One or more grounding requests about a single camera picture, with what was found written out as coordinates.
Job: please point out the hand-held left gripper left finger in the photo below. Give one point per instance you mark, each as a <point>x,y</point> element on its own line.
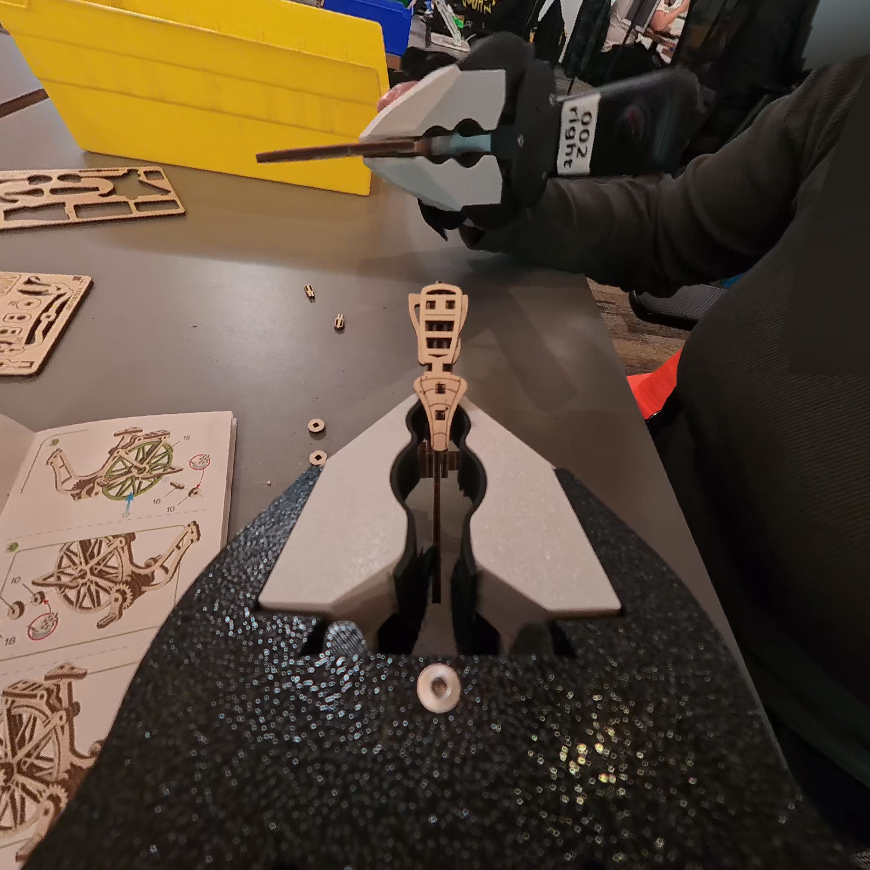
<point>340,537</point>

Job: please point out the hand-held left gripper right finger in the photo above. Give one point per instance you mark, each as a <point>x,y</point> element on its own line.
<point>537,537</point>

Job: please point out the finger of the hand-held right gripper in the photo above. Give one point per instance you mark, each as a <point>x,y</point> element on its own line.
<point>442,183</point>
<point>442,102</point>

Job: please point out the wooden spoked wheel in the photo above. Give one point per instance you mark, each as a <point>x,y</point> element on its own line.
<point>306,153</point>

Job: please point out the wooden model frame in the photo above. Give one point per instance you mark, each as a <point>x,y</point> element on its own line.
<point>438,370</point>

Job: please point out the wooden parts sheet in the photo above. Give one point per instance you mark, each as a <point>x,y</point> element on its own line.
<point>75,285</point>
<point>156,194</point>

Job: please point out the person's right hand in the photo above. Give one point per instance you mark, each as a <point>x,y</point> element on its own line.
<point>395,96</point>

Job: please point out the blue plastic bin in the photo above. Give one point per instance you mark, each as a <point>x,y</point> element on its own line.
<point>380,13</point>

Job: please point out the assembly instruction booklet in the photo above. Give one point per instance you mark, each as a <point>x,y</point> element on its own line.
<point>204,476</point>

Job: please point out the orange fabric item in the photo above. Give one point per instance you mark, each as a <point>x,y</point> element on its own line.
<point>663,387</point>

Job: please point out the yellow plastic bin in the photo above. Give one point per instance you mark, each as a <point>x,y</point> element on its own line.
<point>204,102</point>

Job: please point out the person's torso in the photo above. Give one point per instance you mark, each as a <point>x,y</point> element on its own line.
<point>781,510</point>

